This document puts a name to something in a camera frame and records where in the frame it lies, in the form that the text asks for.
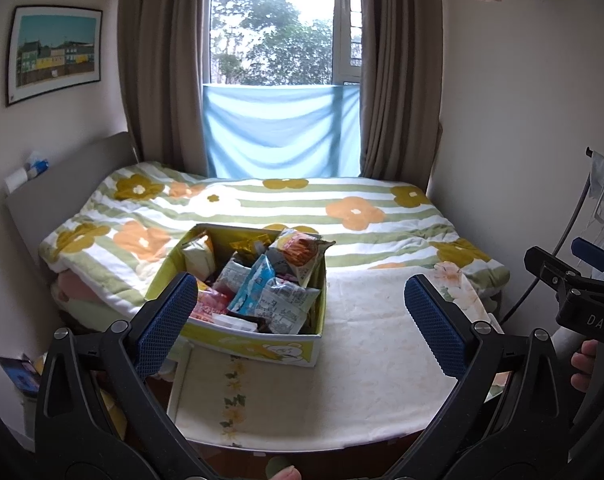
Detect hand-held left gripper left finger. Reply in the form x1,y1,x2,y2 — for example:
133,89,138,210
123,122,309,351
34,271,199,480

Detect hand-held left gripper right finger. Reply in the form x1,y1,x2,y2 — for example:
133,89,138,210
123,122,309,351
404,274,569,480

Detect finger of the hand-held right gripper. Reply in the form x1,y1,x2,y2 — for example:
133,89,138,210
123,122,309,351
524,246,584,302
571,237,604,274

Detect light blue snack packet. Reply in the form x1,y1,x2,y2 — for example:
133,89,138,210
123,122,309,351
228,254,277,317

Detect green cardboard box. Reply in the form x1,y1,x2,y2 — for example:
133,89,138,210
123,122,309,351
144,223,329,368

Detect grey white snack packet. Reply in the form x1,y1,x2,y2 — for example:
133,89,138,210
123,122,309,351
259,277,322,335

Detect orange snack bag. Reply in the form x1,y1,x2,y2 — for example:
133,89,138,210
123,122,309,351
268,227,335,288

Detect person's right hand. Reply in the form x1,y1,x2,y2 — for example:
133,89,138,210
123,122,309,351
571,339,604,392

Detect pink folded bedsheet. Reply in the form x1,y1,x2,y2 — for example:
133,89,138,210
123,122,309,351
52,270,150,333

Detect cream floral tablecloth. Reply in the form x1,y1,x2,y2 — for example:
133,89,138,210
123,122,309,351
168,265,505,448

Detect flowered striped blanket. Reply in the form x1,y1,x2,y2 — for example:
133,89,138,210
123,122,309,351
38,161,511,306

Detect stack of books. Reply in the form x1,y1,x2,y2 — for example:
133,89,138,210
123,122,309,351
0,355,45,398

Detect grey bed headboard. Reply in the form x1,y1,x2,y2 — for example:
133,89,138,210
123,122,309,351
4,131,143,281

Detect blue white pack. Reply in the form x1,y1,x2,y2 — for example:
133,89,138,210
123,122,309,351
26,152,49,178

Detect white tissue pack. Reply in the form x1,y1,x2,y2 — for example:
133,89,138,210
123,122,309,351
4,169,29,195

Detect light blue cloth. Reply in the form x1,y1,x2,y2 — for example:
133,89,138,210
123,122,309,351
202,82,362,180

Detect framed picture of houses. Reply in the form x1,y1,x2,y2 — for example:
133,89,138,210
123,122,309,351
5,6,104,107

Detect window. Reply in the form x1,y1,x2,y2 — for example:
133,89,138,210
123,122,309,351
209,0,365,88

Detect black cable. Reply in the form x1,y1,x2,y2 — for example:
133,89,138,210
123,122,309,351
502,180,590,323

